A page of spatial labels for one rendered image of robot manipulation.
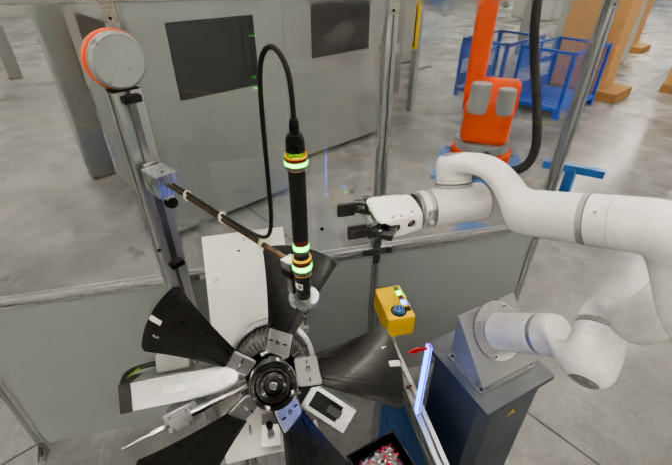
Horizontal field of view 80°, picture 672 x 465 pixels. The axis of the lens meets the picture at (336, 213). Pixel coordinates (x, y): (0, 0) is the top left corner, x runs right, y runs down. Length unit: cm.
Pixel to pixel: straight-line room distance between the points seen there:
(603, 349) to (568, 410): 165
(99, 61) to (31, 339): 129
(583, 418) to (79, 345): 256
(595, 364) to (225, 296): 101
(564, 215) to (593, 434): 208
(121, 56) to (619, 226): 120
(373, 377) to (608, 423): 188
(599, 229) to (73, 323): 189
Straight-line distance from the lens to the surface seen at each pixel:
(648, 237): 76
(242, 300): 134
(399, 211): 84
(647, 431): 293
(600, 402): 292
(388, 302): 149
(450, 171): 87
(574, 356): 116
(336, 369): 116
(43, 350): 220
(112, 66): 129
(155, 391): 130
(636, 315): 100
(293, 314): 110
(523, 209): 81
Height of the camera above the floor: 212
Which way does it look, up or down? 33 degrees down
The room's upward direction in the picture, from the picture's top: straight up
